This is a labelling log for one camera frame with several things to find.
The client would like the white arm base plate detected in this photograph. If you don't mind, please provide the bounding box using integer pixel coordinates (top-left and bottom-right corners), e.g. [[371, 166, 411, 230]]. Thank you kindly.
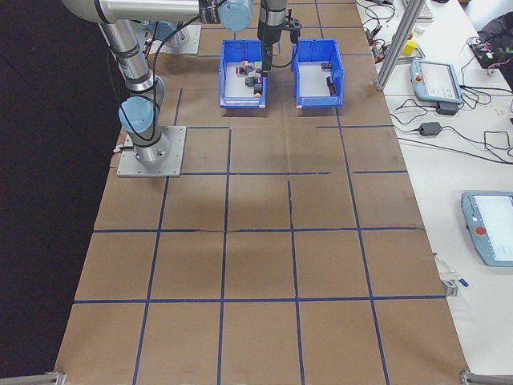
[[115, 124, 188, 178], [148, 23, 203, 55]]

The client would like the aluminium profile bar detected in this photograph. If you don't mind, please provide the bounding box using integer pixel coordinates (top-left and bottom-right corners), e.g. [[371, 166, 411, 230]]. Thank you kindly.
[[458, 369, 513, 385], [0, 370, 67, 385]]

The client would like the grey teach pendant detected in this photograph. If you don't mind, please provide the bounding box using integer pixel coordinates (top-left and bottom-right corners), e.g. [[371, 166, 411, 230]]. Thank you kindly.
[[459, 189, 513, 269], [408, 59, 466, 107]]

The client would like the aluminium profile post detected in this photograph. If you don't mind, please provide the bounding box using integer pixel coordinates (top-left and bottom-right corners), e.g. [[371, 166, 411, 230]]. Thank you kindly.
[[373, 0, 426, 93]]

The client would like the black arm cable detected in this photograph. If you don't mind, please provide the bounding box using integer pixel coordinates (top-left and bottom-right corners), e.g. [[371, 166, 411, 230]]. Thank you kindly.
[[118, 11, 201, 156]]

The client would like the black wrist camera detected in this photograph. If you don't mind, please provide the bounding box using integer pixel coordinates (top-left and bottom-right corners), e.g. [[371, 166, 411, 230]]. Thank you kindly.
[[285, 18, 302, 45]]

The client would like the blue bin with capacitors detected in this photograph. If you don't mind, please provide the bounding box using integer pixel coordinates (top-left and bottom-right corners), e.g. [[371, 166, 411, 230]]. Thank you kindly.
[[291, 38, 345, 110]]

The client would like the blue bin with buttons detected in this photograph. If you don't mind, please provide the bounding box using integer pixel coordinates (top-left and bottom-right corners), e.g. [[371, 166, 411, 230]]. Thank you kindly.
[[218, 38, 269, 111]]

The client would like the white keyboard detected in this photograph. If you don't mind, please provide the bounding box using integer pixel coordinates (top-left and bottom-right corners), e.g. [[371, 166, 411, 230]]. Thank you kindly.
[[415, 0, 436, 21]]

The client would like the black frame cover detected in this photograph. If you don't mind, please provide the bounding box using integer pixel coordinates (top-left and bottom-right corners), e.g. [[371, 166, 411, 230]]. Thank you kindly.
[[0, 0, 123, 380]]

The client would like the circuit board with wires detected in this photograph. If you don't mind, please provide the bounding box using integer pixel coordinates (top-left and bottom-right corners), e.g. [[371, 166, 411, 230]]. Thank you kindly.
[[466, 36, 513, 78]]

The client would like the black bag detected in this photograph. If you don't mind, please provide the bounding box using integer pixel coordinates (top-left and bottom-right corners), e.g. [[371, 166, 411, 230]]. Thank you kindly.
[[476, 10, 513, 46]]

